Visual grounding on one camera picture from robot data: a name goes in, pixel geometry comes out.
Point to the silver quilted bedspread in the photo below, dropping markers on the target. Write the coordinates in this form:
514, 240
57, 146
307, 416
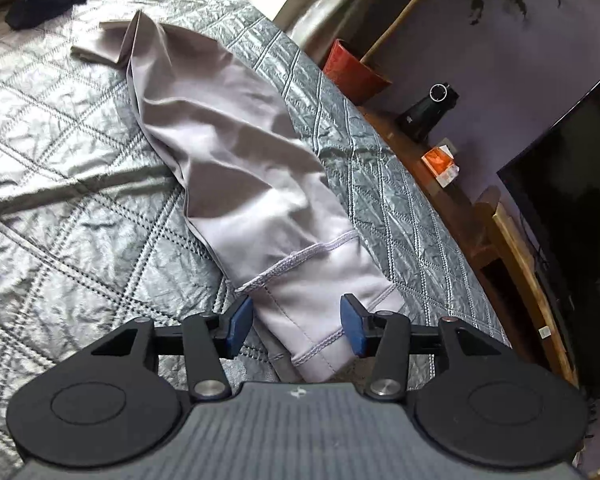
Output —
55, 160

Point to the wooden television stand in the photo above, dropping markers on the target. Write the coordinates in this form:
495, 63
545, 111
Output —
510, 250

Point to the red plant pot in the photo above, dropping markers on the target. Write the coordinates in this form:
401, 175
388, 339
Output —
350, 72

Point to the black cylindrical speaker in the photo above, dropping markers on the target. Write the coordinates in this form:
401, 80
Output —
422, 115

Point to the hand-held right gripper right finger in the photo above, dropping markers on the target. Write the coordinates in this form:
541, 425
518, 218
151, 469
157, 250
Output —
352, 327

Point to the silver grey curtain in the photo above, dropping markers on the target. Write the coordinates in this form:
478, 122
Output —
330, 10

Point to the light purple pants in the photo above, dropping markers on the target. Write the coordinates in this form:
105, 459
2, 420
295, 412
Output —
220, 160

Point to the dark wooden low cabinet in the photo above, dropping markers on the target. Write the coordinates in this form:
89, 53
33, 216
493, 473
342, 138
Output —
405, 160

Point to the orange tissue packet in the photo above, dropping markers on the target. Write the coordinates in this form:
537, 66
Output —
440, 165

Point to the white wall socket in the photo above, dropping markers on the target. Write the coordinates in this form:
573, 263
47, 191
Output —
449, 146

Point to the black television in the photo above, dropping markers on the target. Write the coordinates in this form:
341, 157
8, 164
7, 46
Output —
580, 210

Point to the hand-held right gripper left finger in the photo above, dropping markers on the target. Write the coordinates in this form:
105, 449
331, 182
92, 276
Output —
240, 322

